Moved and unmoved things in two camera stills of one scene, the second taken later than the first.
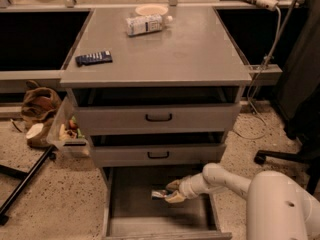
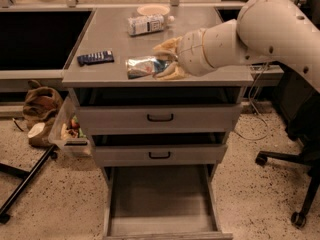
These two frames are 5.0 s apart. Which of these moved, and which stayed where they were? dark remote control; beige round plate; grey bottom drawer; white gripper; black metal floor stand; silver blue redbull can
Moved: silver blue redbull can; white gripper
Stayed: beige round plate; dark remote control; black metal floor stand; grey bottom drawer
